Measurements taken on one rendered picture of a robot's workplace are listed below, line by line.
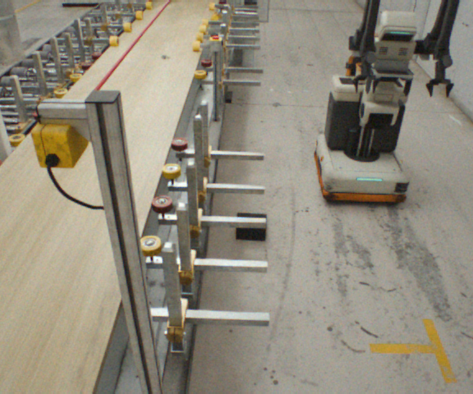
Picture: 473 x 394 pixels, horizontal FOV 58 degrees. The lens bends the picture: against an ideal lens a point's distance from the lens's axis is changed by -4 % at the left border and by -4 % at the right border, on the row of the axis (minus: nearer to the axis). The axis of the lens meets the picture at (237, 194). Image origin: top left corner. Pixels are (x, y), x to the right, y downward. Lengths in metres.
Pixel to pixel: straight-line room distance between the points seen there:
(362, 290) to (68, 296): 1.80
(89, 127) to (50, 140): 0.05
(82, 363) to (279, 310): 1.48
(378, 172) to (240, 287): 1.35
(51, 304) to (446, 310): 2.14
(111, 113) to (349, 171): 2.76
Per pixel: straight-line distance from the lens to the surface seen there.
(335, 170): 3.24
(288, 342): 2.41
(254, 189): 1.98
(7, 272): 1.61
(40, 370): 1.31
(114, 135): 0.62
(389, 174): 3.32
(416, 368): 2.49
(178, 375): 1.46
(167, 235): 2.04
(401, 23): 2.89
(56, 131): 0.63
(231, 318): 1.41
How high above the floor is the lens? 1.93
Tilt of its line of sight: 35 degrees down
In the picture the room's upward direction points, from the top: 1 degrees clockwise
